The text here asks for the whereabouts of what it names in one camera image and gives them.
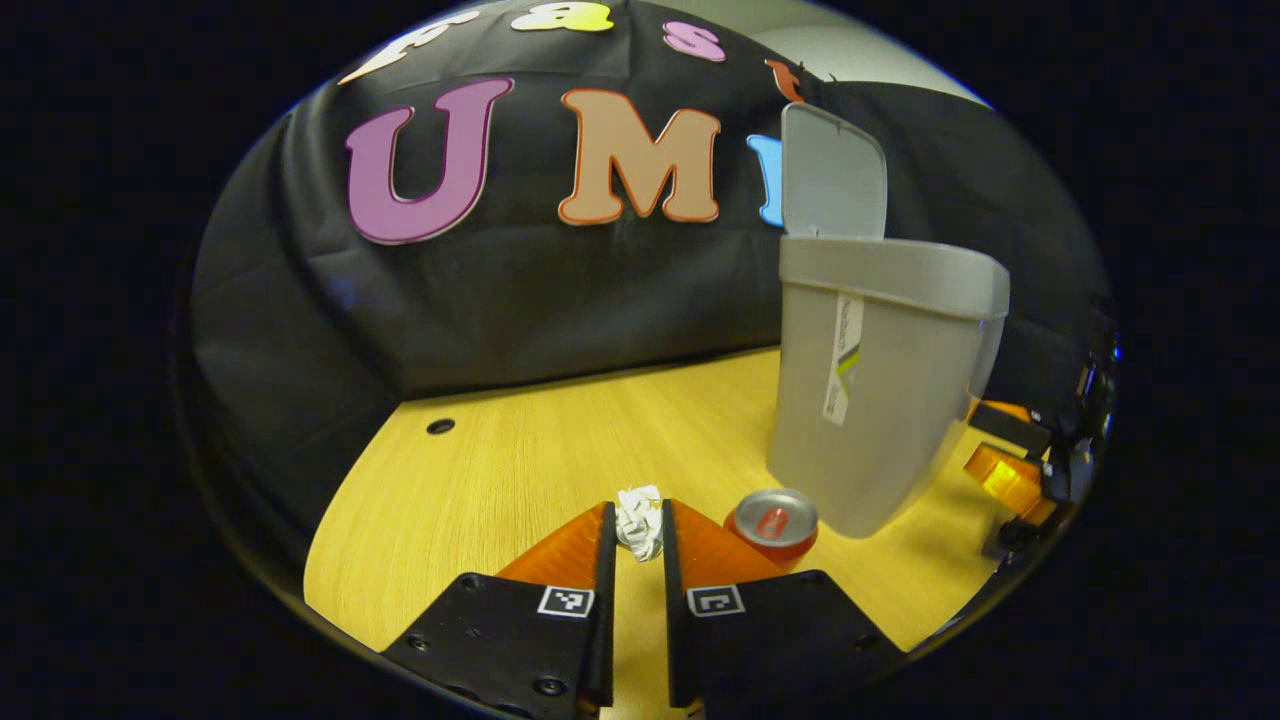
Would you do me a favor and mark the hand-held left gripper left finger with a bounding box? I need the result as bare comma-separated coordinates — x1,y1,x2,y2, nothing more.
380,500,618,720

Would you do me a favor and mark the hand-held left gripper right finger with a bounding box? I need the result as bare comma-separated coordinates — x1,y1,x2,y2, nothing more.
660,498,906,720

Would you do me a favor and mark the white paper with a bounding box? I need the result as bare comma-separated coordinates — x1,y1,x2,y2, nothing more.
614,485,665,563

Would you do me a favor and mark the grey desktop garbage bin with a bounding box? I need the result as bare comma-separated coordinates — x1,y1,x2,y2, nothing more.
768,102,1011,541

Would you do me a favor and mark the red pop can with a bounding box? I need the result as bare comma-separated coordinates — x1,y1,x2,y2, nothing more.
724,488,820,573

